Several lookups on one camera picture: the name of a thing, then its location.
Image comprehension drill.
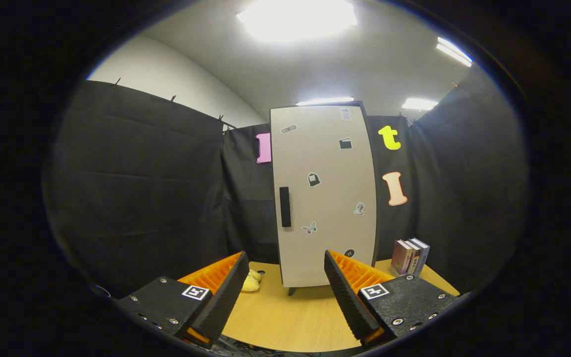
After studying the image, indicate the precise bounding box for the dark grey cabinet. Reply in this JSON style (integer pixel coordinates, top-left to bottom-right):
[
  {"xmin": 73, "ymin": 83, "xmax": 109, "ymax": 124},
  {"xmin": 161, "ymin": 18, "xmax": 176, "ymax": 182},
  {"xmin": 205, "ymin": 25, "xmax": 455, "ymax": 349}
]
[{"xmin": 268, "ymin": 101, "xmax": 381, "ymax": 297}]

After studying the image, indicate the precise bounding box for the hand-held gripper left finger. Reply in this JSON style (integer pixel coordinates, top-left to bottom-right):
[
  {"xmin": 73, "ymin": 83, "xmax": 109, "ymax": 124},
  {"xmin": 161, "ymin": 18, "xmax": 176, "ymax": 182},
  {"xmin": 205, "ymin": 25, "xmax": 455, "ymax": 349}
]
[{"xmin": 117, "ymin": 251, "xmax": 250, "ymax": 348}]

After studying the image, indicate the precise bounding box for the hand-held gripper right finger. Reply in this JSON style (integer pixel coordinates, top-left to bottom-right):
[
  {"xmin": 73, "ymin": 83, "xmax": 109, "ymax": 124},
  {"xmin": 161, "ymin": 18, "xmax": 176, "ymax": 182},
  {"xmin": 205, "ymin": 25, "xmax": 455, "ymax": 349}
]
[{"xmin": 324, "ymin": 249, "xmax": 464, "ymax": 347}]

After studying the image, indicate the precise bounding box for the small ceiling light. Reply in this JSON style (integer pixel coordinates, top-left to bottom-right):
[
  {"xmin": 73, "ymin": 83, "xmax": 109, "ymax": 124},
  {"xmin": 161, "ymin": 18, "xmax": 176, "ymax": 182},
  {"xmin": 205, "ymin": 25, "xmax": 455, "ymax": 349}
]
[
  {"xmin": 401, "ymin": 97, "xmax": 439, "ymax": 111},
  {"xmin": 295, "ymin": 97, "xmax": 354, "ymax": 106}
]

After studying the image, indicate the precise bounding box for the black backdrop cloth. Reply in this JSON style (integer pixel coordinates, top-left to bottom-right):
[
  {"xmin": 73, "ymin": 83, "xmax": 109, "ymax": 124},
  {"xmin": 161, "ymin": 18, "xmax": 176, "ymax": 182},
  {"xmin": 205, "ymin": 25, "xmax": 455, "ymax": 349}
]
[{"xmin": 43, "ymin": 79, "xmax": 529, "ymax": 298}]

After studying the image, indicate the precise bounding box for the black door handle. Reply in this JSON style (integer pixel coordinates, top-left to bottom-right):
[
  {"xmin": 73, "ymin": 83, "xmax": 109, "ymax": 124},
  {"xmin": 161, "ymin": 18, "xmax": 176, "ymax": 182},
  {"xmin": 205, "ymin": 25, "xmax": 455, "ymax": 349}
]
[{"xmin": 279, "ymin": 186, "xmax": 291, "ymax": 228}]

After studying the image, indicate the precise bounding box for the yellow plush toy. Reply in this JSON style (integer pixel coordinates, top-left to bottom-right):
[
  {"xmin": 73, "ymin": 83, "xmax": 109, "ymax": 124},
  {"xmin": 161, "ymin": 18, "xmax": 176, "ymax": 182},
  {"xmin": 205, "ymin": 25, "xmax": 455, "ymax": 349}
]
[{"xmin": 241, "ymin": 269, "xmax": 262, "ymax": 293}]

